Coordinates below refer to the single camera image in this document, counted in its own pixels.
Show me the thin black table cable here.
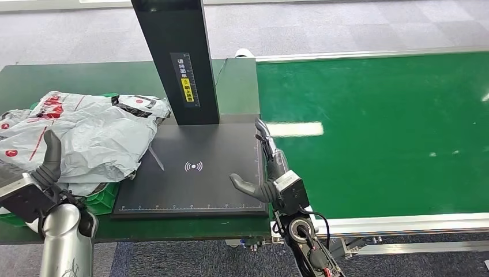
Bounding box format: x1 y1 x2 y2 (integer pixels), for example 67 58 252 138
213 58 229 89

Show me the yellow warning sticker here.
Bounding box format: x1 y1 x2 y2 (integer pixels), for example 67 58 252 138
180 77 195 103

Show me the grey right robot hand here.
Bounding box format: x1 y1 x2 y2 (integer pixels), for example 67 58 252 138
228 118 290 203

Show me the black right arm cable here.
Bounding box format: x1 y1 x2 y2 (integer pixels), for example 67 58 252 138
304 208 332 250

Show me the grey courier bag black tape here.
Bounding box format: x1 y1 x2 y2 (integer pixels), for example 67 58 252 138
0 91 172 185

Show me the green belt conveyor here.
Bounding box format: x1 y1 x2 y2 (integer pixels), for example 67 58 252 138
255 46 489 257

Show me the black scanner base plate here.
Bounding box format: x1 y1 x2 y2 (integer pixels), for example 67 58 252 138
111 114 269 220

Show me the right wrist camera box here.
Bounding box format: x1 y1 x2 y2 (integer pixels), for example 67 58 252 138
272 170 311 216

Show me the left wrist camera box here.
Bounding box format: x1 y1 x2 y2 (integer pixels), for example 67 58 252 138
0 171 59 225

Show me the black scanner upright column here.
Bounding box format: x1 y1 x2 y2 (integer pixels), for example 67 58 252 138
130 0 221 126

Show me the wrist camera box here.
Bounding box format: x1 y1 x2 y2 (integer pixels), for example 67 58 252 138
0 171 59 225
272 170 311 216

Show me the green plastic crate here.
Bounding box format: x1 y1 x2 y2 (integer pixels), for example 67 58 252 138
0 92 122 229

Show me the dark green table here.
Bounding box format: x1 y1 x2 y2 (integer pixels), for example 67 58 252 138
0 57 273 246

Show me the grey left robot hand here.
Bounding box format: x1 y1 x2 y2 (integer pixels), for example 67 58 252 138
41 129 63 174

